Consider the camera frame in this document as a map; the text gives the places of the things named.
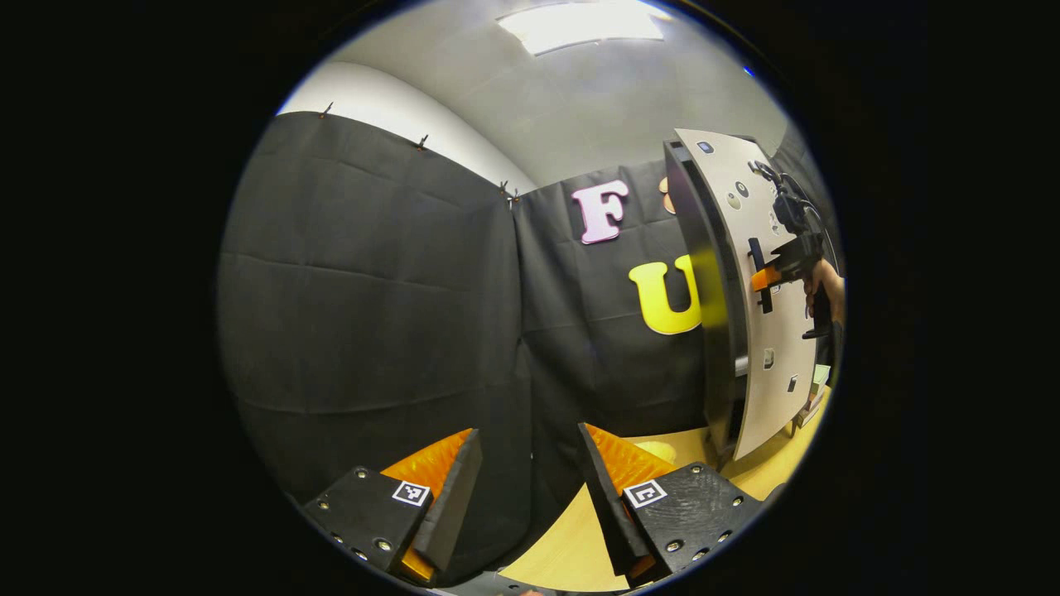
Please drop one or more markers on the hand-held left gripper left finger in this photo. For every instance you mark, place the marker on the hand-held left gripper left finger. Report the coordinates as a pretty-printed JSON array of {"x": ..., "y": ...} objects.
[{"x": 455, "y": 505}]

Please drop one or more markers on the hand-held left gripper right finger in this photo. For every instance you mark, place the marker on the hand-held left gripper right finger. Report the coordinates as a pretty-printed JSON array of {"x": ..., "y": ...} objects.
[{"x": 609, "y": 513}]

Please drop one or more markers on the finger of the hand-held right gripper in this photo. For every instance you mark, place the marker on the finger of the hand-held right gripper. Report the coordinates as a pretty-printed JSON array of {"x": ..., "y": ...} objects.
[{"x": 766, "y": 278}]

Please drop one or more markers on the beige cabinet door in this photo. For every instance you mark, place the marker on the beige cabinet door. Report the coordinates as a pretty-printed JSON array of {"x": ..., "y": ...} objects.
[{"x": 787, "y": 364}]

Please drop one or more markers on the dark grey cabinet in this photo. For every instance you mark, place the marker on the dark grey cabinet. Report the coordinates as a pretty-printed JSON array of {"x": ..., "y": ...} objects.
[{"x": 720, "y": 372}]

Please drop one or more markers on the yellow round bun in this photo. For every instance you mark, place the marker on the yellow round bun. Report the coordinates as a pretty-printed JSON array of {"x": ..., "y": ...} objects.
[{"x": 658, "y": 451}]

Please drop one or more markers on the green book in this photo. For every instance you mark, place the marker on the green book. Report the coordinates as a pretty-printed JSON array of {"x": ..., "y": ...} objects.
[{"x": 821, "y": 374}]

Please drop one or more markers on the brown book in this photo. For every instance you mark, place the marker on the brown book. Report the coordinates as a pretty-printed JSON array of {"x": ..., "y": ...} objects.
[{"x": 816, "y": 396}]

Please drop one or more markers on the black backdrop cloth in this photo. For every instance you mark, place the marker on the black backdrop cloth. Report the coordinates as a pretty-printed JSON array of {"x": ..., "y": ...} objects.
[{"x": 373, "y": 290}]

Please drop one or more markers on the large ceiling light panel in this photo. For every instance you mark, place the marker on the large ceiling light panel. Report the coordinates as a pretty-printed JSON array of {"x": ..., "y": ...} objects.
[{"x": 580, "y": 25}]

